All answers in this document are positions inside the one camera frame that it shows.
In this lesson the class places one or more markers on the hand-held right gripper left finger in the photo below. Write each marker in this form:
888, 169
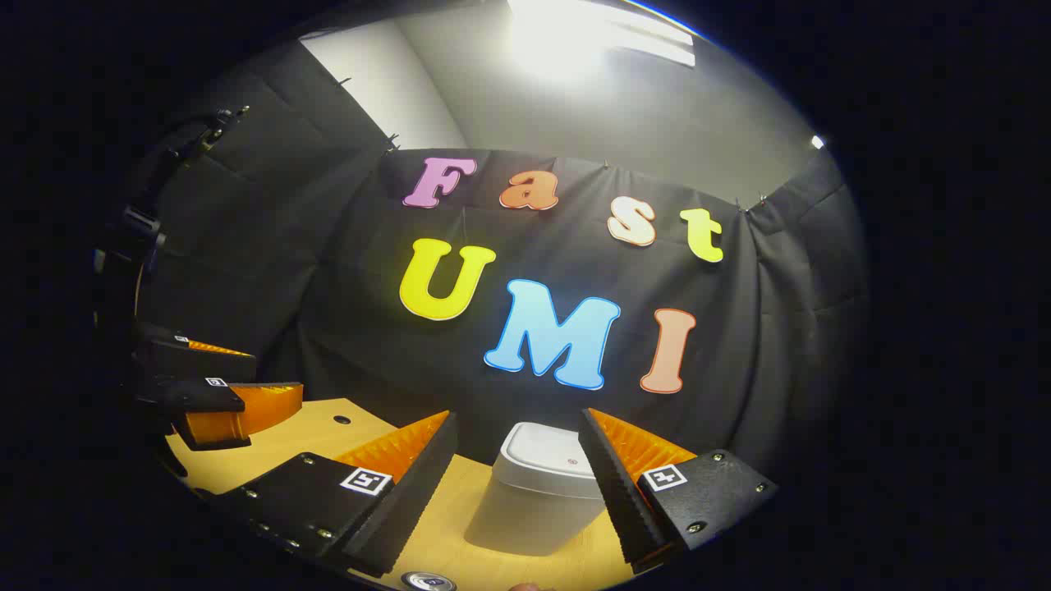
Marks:
410, 501

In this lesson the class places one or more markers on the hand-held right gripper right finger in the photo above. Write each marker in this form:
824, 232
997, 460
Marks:
620, 501

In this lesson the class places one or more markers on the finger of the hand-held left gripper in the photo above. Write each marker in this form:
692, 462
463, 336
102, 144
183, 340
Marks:
197, 361
205, 398

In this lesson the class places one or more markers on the blue pop can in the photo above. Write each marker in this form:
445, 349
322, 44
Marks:
429, 582

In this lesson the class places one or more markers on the white desktop garbage bin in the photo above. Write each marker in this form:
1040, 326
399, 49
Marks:
534, 501

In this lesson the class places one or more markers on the wooden desktop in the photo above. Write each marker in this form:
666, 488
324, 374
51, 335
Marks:
460, 525

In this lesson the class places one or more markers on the black backdrop cloth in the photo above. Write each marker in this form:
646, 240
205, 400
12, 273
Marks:
345, 312

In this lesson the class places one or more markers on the large ceiling light panel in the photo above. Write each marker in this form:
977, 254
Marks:
575, 33

